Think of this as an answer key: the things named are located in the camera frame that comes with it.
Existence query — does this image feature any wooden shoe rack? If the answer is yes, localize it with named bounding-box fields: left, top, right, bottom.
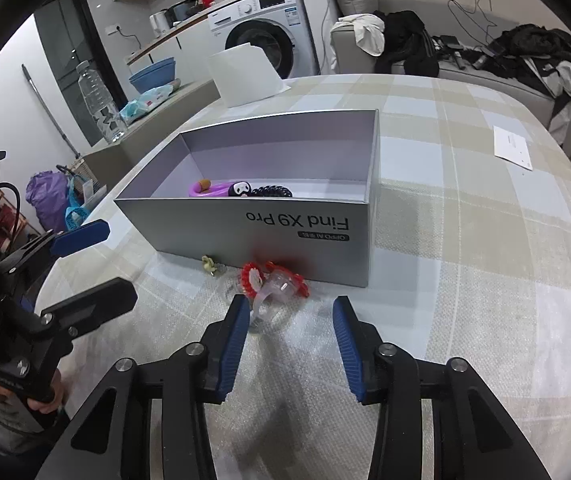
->
left=0, top=190, right=41, bottom=252

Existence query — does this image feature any woven basket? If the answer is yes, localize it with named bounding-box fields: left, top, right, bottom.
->
left=58, top=157, right=98, bottom=196

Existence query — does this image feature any person's left forearm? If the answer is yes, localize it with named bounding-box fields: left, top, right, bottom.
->
left=0, top=380, right=73, bottom=455

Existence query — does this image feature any black jacket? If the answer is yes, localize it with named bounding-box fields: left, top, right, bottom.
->
left=490, top=24, right=571, bottom=91

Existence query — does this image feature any black garment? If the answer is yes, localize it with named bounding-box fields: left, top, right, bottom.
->
left=375, top=10, right=440, bottom=78

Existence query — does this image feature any white kettle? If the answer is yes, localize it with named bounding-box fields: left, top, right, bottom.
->
left=149, top=11, right=171, bottom=38

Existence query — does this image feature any grey bench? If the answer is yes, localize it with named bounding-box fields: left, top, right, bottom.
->
left=82, top=79, right=221, bottom=191

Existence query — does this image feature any purple plastic bag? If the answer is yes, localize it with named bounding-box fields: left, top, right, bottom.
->
left=26, top=171, right=71, bottom=233

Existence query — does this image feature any black coil hair tie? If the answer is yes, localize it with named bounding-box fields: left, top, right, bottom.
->
left=248, top=186, right=293, bottom=200

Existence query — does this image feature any clear water bottle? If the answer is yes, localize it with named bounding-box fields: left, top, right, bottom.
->
left=76, top=60, right=127, bottom=143

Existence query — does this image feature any wet wipes pack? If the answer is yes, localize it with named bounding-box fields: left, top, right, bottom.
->
left=118, top=82, right=182, bottom=123

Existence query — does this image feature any mop handle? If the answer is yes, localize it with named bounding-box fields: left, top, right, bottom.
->
left=22, top=64, right=78, bottom=158

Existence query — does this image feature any white paper towel roll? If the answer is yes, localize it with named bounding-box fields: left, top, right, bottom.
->
left=206, top=44, right=291, bottom=108

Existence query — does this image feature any white washing machine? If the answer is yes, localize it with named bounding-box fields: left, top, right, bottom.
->
left=208, top=0, right=322, bottom=81

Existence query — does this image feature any person's left hand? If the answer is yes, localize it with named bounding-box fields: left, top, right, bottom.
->
left=0, top=367, right=66, bottom=418

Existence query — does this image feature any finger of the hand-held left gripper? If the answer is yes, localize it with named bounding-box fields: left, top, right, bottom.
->
left=0, top=220, right=111, bottom=281
left=40, top=278, right=138, bottom=338

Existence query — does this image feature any grey sofa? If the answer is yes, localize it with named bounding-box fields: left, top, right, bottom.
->
left=330, top=25, right=571, bottom=156

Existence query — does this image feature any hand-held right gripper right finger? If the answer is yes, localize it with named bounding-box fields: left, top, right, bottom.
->
left=333, top=296, right=551, bottom=480

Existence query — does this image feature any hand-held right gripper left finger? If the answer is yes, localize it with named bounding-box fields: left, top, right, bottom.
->
left=35, top=294, right=252, bottom=480

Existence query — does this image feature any kitchen counter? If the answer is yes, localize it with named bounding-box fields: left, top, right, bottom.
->
left=125, top=0, right=301, bottom=66

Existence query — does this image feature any grey cardboard box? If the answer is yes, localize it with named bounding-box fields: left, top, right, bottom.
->
left=114, top=109, right=381, bottom=288

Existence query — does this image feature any purple ring bracelet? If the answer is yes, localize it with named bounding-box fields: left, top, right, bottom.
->
left=188, top=178, right=253, bottom=200

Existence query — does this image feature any white and grey jacket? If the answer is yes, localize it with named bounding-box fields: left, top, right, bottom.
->
left=520, top=55, right=571, bottom=116

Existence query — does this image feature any white paper sheet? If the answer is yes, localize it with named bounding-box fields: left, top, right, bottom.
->
left=493, top=126, right=533, bottom=171

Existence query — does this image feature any dark glass door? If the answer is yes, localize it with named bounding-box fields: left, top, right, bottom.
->
left=34, top=0, right=126, bottom=146

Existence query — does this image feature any blue basin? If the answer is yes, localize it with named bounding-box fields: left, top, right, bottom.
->
left=129, top=57, right=178, bottom=93

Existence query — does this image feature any white garment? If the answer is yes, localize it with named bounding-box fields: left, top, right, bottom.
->
left=335, top=12, right=386, bottom=57

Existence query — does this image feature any red plastic toy ring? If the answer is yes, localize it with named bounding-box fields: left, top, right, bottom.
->
left=241, top=261, right=311, bottom=333

